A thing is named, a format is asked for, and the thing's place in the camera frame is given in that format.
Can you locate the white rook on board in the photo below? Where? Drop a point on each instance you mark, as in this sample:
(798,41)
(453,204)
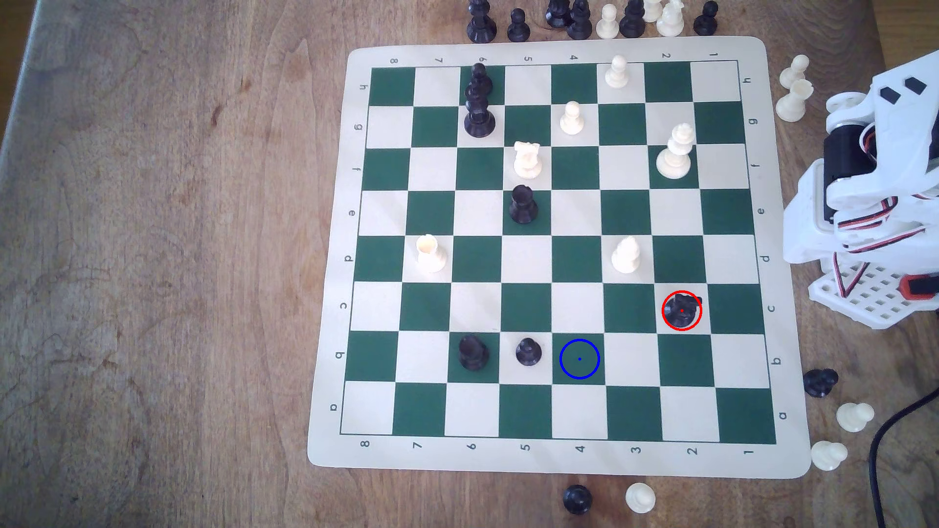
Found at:
(527,161)

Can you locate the white chess queen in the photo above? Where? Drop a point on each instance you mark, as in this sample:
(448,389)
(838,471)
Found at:
(675,158)

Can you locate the green and cream chess mat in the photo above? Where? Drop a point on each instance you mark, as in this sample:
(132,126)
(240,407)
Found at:
(477,304)

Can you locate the tall black chess piece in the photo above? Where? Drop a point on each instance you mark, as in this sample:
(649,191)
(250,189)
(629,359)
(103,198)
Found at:
(480,22)
(579,23)

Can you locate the black pawn top board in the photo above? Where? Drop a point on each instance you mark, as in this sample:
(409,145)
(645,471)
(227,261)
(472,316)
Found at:
(479,77)

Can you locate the white pawn left board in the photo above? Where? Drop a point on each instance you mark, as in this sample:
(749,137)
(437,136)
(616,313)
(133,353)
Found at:
(431,254)

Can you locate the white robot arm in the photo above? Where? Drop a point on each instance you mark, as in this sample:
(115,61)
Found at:
(807,220)

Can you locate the black chess knight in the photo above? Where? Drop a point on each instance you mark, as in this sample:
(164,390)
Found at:
(820,382)
(682,309)

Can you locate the black chess rook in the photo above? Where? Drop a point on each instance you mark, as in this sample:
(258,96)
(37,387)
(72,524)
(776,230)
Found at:
(474,353)

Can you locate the white chess piece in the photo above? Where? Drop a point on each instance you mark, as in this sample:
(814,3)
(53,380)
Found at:
(670,21)
(651,9)

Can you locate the black chess pawn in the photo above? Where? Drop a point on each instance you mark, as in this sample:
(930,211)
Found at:
(518,27)
(528,352)
(706,20)
(523,205)
(577,499)

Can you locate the black chess queen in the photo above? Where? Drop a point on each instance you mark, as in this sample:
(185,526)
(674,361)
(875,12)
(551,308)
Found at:
(479,121)

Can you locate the white chess pawn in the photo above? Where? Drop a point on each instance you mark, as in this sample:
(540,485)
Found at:
(855,416)
(626,255)
(617,73)
(829,455)
(572,119)
(640,497)
(794,71)
(607,23)

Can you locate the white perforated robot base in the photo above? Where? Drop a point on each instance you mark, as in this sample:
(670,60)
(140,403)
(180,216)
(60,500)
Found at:
(873,297)

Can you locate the red and black clamp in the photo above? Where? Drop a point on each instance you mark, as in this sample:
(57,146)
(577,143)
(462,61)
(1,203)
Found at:
(921,286)

